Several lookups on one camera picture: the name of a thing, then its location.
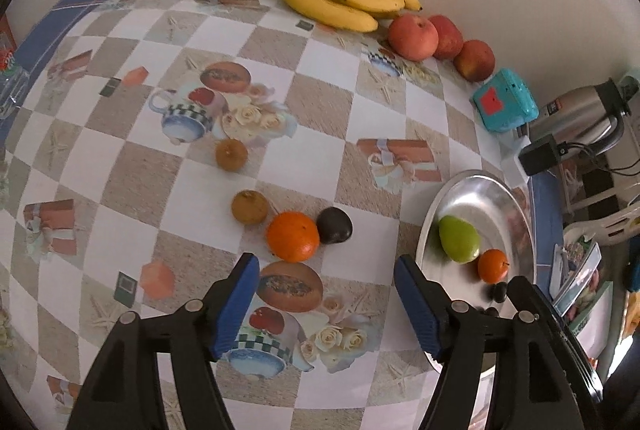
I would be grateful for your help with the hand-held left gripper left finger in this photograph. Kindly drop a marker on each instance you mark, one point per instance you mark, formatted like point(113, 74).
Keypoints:
point(235, 305)

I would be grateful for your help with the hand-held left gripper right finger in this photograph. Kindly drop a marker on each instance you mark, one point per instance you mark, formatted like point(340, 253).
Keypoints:
point(417, 305)

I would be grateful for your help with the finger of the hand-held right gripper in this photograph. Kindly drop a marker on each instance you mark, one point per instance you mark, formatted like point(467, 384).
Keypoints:
point(525, 290)

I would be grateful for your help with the dark plum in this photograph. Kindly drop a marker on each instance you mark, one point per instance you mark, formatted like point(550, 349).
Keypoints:
point(498, 292)
point(488, 310)
point(334, 225)

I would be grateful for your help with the orange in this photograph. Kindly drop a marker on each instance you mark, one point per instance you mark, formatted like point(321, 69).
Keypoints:
point(292, 236)
point(492, 266)

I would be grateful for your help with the green mango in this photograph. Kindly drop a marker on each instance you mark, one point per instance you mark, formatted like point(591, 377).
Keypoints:
point(457, 240)

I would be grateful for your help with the small brown round fruit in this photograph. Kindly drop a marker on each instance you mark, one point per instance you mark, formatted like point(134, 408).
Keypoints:
point(249, 207)
point(231, 153)

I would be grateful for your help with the steel plate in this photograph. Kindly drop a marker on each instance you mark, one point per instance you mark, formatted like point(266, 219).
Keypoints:
point(475, 205)

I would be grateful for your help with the stack of magazines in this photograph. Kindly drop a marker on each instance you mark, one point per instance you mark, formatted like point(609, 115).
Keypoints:
point(575, 270)

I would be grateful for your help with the white plastic chair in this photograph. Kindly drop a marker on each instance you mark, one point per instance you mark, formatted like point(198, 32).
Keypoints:
point(615, 222)

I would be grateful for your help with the black power adapter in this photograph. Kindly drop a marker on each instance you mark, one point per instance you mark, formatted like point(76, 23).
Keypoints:
point(540, 155)

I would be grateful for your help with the steel thermos jug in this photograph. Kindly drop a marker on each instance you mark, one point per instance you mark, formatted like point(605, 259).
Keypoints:
point(580, 109)

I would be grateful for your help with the teal box with red label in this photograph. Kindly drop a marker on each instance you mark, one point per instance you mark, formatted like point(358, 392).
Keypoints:
point(505, 102)

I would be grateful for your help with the red apple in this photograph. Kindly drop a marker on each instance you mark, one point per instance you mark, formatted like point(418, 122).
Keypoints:
point(412, 38)
point(475, 59)
point(450, 37)

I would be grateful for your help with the clear glass mug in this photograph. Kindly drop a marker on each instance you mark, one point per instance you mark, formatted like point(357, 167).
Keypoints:
point(10, 84)

